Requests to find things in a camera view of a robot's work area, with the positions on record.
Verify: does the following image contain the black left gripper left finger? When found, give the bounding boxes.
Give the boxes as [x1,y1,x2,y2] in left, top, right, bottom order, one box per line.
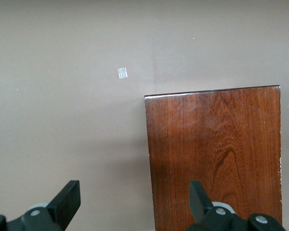
[6,180,81,231]

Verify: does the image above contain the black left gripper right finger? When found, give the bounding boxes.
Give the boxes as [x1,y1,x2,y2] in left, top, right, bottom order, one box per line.
[185,180,250,231]

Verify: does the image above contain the dark brown wooden cabinet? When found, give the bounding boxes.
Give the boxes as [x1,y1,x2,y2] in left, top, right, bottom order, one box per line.
[144,84,283,231]

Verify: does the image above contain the brown table cover sheet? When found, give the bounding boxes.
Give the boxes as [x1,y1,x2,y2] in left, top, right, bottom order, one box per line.
[0,0,289,231]

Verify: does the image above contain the small clear tape piece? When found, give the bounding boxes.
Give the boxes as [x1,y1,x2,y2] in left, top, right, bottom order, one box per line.
[117,67,129,79]

